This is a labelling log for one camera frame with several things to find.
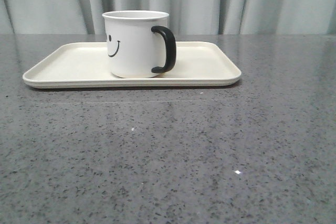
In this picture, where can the cream rectangular plastic tray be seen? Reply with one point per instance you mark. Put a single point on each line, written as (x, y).
(86, 65)

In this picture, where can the grey-green pleated curtain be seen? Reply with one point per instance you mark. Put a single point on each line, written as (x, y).
(187, 17)

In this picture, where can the white smiley mug black handle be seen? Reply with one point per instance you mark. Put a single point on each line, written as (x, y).
(139, 43)

